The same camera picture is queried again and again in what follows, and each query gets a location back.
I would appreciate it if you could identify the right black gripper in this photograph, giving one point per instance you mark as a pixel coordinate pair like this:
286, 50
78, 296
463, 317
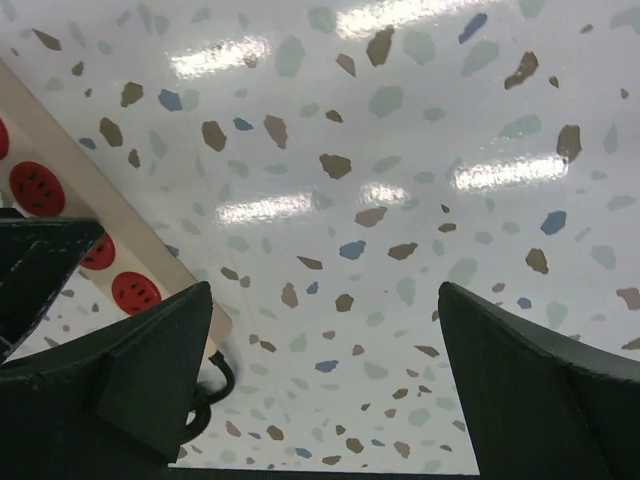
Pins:
108, 405

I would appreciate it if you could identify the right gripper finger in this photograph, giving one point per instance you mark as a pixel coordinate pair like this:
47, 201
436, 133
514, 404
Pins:
538, 404

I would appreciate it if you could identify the beige power strip red sockets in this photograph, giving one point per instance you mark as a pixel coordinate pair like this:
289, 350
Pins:
44, 173

